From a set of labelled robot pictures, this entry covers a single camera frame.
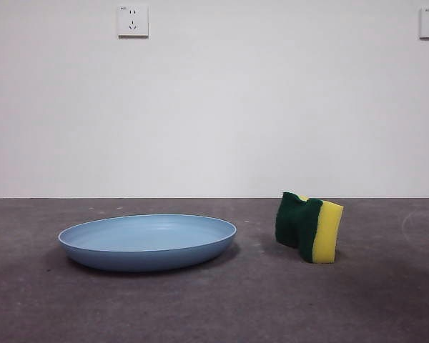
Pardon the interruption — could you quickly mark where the blue round plate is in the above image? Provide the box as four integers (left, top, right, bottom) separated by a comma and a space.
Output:
57, 213, 238, 272

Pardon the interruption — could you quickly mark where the yellow sponge with green scourer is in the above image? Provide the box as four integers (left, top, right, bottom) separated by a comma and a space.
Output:
274, 192, 345, 264

